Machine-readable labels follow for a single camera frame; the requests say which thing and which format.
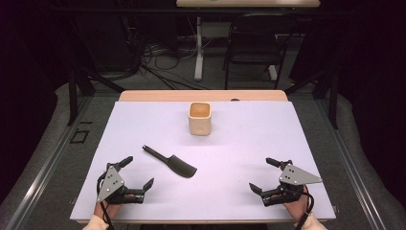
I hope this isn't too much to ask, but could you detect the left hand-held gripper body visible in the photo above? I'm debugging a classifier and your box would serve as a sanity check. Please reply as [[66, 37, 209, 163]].
[[96, 162, 146, 205]]

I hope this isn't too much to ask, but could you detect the person's left hand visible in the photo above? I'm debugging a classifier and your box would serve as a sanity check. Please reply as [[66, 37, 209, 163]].
[[94, 192, 136, 221]]

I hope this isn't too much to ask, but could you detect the beige square cup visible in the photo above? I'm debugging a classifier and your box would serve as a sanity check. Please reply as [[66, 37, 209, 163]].
[[188, 102, 213, 136]]

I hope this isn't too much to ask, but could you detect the wooden table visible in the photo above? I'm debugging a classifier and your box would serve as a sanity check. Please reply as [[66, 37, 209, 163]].
[[76, 89, 330, 225]]

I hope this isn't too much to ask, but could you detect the tangle of floor cables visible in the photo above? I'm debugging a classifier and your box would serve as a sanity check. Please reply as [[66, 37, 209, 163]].
[[137, 39, 210, 91]]

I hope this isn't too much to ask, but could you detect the black metal stand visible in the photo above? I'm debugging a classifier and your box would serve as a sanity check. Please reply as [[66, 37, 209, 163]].
[[66, 66, 126, 127], [283, 68, 340, 130]]

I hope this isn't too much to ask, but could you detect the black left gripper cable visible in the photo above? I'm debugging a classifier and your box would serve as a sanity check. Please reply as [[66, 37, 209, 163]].
[[95, 172, 116, 230]]

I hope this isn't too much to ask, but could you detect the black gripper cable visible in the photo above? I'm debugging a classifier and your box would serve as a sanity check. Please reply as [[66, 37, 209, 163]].
[[95, 172, 116, 230], [293, 183, 316, 230]]

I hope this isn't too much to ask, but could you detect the person's right hand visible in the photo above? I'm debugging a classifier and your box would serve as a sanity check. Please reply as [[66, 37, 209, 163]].
[[271, 185, 312, 223]]

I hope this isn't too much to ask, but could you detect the black spatula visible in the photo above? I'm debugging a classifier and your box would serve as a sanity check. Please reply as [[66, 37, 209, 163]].
[[142, 144, 198, 179]]

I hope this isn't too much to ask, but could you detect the black folding chair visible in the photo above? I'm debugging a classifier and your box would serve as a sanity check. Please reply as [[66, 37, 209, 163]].
[[223, 12, 300, 90]]

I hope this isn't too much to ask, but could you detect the white table mat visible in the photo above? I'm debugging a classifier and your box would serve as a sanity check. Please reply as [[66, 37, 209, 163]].
[[70, 101, 337, 221]]

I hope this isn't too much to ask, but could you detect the grey metal floor rail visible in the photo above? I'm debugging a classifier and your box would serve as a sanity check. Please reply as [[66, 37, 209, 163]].
[[314, 99, 388, 230], [5, 95, 94, 230]]

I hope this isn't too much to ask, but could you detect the white-legged desk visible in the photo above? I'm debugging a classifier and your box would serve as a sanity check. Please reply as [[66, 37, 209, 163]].
[[175, 0, 321, 81]]

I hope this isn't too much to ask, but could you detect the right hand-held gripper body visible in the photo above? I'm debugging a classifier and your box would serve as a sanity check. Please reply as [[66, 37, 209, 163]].
[[259, 161, 324, 208]]

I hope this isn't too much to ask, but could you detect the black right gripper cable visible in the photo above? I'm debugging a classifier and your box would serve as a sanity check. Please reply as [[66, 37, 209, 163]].
[[293, 183, 316, 230]]

